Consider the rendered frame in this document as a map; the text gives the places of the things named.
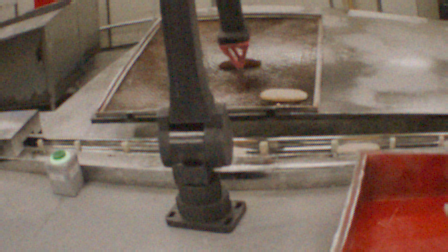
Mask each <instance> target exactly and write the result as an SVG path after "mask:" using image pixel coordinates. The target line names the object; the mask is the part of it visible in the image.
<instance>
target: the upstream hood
mask: <svg viewBox="0 0 448 252"><path fill-rule="evenodd" d="M29 134H34V135H36V134H43V133H42V127H41V122H40V119H39V110H32V111H12V112H0V157H11V158H16V157H17V156H18V155H19V153H20V152H21V151H22V150H23V149H24V144H23V141H24V140H25V139H26V138H27V136H29Z"/></svg>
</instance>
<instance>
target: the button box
mask: <svg viewBox="0 0 448 252"><path fill-rule="evenodd" d="M69 154H70V157H69V158H68V159H67V160H66V161H65V162H62V163H60V164H56V163H52V162H51V161H50V158H49V159H48V160H47V162H46V163H45V169H46V173H47V176H48V178H49V182H50V186H51V189H52V192H53V193H54V194H57V195H64V196H71V197H75V195H76V194H77V192H78V191H79V190H80V188H81V186H83V184H84V183H85V182H86V183H88V179H87V176H86V173H85V169H81V166H80V163H79V159H78V156H77V153H76V152H69Z"/></svg>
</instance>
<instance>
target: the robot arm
mask: <svg viewBox="0 0 448 252"><path fill-rule="evenodd" d="M159 4H160V7H159V8H160V12H161V14H160V16H161V20H162V22H161V25H162V29H163V31H162V34H163V39H164V42H163V44H164V48H165V58H166V64H167V73H168V79H169V86H170V93H169V105H161V107H160V108H159V109H158V111H157V114H156V121H157V126H158V146H159V152H160V158H161V161H162V164H163V166H164V167H165V168H172V173H173V179H174V184H175V185H177V187H178V191H179V194H177V196H176V197H175V201H176V203H175V204H173V207H172V208H171V210H169V211H168V213H167V215H166V216H165V220H166V225H167V226H168V227H175V228H183V229H189V230H193V231H202V232H210V233H219V234H231V233H233V232H234V230H235V229H236V227H237V225H238V223H240V221H241V219H242V217H243V215H244V214H245V213H246V211H247V208H246V202H245V201H243V200H233V199H230V196H229V192H228V191H227V190H226V189H225V188H224V187H223V186H222V184H221V177H220V171H216V170H214V169H222V168H223V167H230V166H231V163H232V158H233V134H232V127H231V122H230V119H229V118H228V114H227V107H226V102H220V103H215V97H213V95H212V93H211V90H210V88H209V85H208V82H207V79H206V75H205V70H204V65H203V62H204V59H203V53H202V46H201V41H200V35H199V24H198V18H197V13H196V9H197V8H196V3H195V0H159ZM216 8H217V13H218V18H219V22H220V28H219V32H218V35H217V41H218V44H219V48H220V49H221V50H222V52H223V53H224V54H225V55H226V56H228V57H229V59H230V60H231V62H232V63H233V64H234V66H235V67H236V68H244V64H245V62H244V61H245V58H246V55H247V51H248V47H249V45H250V38H251V35H252V30H251V28H250V27H249V24H250V21H249V20H248V19H246V20H245V19H244V15H243V10H242V4H241V0H216ZM235 38H238V39H235ZM229 48H230V49H231V50H232V52H233V54H234V55H235V57H236V58H239V59H240V62H237V60H236V59H235V57H233V55H232V54H231V52H230V51H229ZM236 48H240V49H243V50H242V53H241V54H239V52H238V50H237V49H236Z"/></svg>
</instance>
